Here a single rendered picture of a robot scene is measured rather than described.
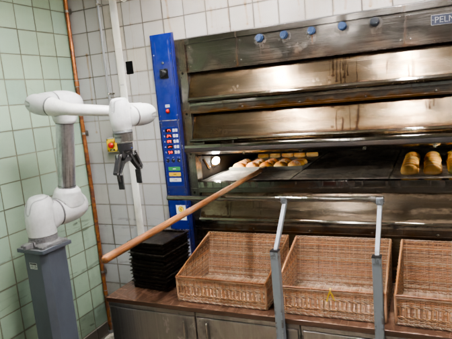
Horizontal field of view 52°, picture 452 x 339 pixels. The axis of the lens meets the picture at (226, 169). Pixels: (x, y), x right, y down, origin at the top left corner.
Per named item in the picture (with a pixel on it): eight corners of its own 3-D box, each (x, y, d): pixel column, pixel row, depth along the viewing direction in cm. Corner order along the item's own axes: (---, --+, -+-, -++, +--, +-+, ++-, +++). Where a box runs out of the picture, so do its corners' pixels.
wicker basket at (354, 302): (297, 277, 285) (294, 234, 280) (394, 284, 262) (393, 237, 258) (274, 313, 241) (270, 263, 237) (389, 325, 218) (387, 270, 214)
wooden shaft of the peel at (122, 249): (107, 264, 163) (105, 256, 163) (100, 264, 164) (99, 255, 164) (262, 172, 317) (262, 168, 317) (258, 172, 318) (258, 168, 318)
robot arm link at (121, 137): (109, 132, 217) (111, 144, 218) (124, 131, 213) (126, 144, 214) (121, 130, 225) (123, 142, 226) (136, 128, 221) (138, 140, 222)
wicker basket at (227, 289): (212, 270, 310) (208, 230, 306) (293, 276, 287) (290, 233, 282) (175, 301, 266) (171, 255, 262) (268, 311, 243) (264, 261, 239)
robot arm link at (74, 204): (46, 222, 269) (74, 213, 288) (65, 229, 262) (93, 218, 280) (39, 89, 252) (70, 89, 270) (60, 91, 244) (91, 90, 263)
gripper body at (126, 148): (124, 141, 225) (126, 159, 227) (112, 144, 218) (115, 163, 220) (136, 140, 222) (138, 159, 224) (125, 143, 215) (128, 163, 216)
